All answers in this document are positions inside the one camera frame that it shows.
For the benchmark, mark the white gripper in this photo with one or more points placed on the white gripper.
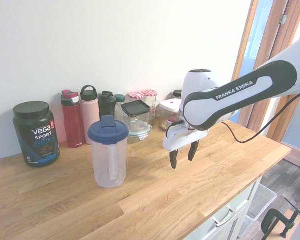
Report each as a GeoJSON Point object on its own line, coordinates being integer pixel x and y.
{"type": "Point", "coordinates": [182, 138]}

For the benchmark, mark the clear pitcher with blue lid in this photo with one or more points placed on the clear pitcher with blue lid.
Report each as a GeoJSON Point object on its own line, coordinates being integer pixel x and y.
{"type": "Point", "coordinates": [107, 155]}

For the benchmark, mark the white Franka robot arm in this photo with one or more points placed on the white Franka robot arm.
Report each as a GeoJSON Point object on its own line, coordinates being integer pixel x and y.
{"type": "Point", "coordinates": [240, 100]}

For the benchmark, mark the red water bottle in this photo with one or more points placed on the red water bottle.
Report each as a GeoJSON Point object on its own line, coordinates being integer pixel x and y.
{"type": "Point", "coordinates": [72, 125]}

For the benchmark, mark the glass container with teal lid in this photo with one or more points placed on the glass container with teal lid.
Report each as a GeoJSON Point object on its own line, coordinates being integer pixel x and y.
{"type": "Point", "coordinates": [138, 133]}

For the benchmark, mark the glass jar with white lid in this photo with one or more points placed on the glass jar with white lid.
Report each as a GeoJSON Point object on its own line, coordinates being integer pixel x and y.
{"type": "Point", "coordinates": [169, 103]}

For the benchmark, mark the jar with dark lid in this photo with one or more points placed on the jar with dark lid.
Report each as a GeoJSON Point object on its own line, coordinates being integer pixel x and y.
{"type": "Point", "coordinates": [176, 93]}

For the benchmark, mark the square container with black lid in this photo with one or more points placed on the square container with black lid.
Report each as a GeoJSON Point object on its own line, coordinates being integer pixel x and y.
{"type": "Point", "coordinates": [135, 107]}

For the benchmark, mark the jar with red checked lid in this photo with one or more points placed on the jar with red checked lid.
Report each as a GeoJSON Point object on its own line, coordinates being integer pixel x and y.
{"type": "Point", "coordinates": [149, 93]}
{"type": "Point", "coordinates": [136, 95]}

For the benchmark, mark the white kitchen cabinet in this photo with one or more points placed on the white kitchen cabinet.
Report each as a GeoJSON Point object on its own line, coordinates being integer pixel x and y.
{"type": "Point", "coordinates": [230, 225]}

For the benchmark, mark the clear bottle with green cap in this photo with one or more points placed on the clear bottle with green cap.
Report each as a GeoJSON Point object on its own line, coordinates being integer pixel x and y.
{"type": "Point", "coordinates": [119, 98]}

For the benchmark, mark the clear plastic storage bin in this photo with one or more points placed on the clear plastic storage bin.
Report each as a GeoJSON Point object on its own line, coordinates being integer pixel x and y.
{"type": "Point", "coordinates": [262, 200]}

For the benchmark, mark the black shaker bottle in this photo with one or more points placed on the black shaker bottle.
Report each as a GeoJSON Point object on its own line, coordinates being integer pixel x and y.
{"type": "Point", "coordinates": [106, 105]}

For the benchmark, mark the pink bottle with black lid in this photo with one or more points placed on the pink bottle with black lid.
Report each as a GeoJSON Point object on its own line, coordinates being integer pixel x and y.
{"type": "Point", "coordinates": [89, 110]}

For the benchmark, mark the green metal clamp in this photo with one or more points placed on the green metal clamp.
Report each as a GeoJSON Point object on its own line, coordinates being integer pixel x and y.
{"type": "Point", "coordinates": [270, 220]}

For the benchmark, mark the black Vega protein tub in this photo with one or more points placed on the black Vega protein tub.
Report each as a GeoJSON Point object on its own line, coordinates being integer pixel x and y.
{"type": "Point", "coordinates": [35, 140]}

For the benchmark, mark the metal door hinge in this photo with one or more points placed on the metal door hinge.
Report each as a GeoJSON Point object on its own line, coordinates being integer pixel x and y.
{"type": "Point", "coordinates": [283, 19]}

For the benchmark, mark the red white wrist camera mount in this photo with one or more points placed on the red white wrist camera mount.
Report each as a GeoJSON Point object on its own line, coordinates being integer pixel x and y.
{"type": "Point", "coordinates": [190, 129]}

